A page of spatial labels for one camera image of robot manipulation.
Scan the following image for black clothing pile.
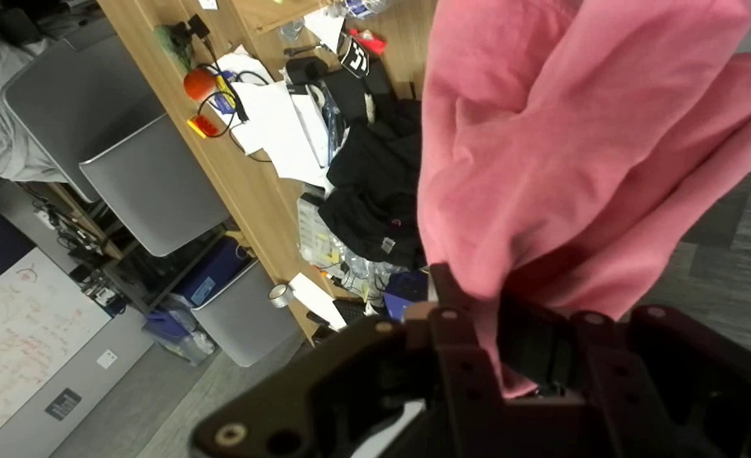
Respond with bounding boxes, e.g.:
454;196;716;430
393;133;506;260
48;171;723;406
315;54;430;270

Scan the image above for clear plastic bag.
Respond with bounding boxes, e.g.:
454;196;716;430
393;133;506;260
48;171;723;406
296;196;394;294

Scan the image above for white paper stack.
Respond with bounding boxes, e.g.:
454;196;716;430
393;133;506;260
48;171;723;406
214;45;337;196

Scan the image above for wall whiteboard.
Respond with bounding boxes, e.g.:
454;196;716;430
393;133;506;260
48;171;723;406
0;243;116;458

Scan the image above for white paper sheets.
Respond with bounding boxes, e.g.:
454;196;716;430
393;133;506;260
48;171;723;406
287;270;351;336

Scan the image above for red white packet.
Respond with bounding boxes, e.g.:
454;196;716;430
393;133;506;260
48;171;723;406
342;23;393;61

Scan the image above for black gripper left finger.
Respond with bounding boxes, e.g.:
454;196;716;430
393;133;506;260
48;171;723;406
426;262;506;401

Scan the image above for blue bin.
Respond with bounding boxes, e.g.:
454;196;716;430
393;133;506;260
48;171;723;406
144;237;254;341

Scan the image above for dark blue box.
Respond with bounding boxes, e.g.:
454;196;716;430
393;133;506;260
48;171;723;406
382;266;436;325

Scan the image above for pink shirt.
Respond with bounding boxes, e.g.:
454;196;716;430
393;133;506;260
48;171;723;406
413;0;751;401

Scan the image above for small black device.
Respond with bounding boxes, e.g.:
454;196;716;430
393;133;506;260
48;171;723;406
282;50;337;89

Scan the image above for clear plastic bottle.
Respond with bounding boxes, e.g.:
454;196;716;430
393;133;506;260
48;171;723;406
267;279;299;311

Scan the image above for dark wall plate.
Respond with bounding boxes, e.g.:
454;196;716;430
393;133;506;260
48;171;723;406
43;387;86;425

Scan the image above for white wall plate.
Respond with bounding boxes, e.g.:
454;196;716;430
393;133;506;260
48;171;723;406
94;346;122;372

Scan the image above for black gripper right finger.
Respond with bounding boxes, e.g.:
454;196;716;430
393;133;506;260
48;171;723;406
505;292;649;401

